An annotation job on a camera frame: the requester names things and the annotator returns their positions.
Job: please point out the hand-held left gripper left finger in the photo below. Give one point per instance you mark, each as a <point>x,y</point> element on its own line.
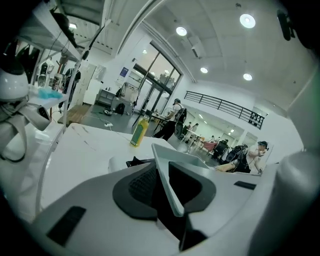
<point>105,200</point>

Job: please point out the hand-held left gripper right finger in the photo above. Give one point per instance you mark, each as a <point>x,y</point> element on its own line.
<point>232,200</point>

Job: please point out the white power strip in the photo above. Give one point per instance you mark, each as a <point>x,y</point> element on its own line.
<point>108,124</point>

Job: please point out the yellow oil bottle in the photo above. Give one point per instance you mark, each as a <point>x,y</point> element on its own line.
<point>140,132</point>

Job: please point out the black backpack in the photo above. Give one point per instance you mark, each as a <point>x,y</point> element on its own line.
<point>120,109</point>

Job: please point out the wooden board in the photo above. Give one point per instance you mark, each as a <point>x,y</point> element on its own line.
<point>72,113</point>

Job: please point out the black railing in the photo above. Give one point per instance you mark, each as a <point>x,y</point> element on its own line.
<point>225,105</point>

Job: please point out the white cabinet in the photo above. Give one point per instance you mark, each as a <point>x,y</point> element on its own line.
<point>91,85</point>

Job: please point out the blue cloth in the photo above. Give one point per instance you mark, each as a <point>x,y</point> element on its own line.
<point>48,94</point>

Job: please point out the round ceiling light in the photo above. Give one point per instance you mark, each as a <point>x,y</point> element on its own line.
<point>247,76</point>
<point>204,70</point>
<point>181,30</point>
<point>247,20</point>

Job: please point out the white round device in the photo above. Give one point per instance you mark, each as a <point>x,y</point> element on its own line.
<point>12,82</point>

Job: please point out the ceiling air conditioner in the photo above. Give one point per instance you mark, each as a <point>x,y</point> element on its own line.
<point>198,47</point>

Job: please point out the blue wall poster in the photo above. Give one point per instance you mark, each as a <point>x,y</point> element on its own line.
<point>124,73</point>

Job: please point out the glass door black frame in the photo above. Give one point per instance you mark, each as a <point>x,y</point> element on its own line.
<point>160,75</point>

